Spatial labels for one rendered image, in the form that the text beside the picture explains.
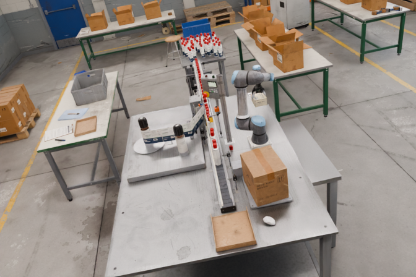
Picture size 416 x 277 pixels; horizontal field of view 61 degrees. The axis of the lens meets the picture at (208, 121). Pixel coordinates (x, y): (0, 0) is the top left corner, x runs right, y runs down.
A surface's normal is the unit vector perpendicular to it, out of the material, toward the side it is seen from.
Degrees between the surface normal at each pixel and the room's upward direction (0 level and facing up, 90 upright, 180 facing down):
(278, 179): 90
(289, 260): 0
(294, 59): 91
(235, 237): 0
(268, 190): 90
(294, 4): 90
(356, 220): 0
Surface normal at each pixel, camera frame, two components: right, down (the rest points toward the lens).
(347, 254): -0.16, -0.84
